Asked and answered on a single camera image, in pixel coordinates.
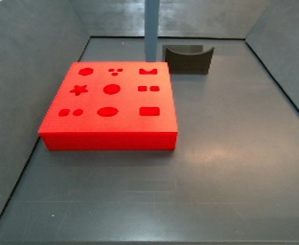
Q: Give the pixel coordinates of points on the blue-grey vertical post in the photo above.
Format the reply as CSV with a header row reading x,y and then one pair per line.
x,y
150,28

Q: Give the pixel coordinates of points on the dark curved cradle block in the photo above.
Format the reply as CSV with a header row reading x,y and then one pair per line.
x,y
187,59

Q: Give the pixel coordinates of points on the red shape-sorting block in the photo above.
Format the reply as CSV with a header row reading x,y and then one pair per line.
x,y
113,105

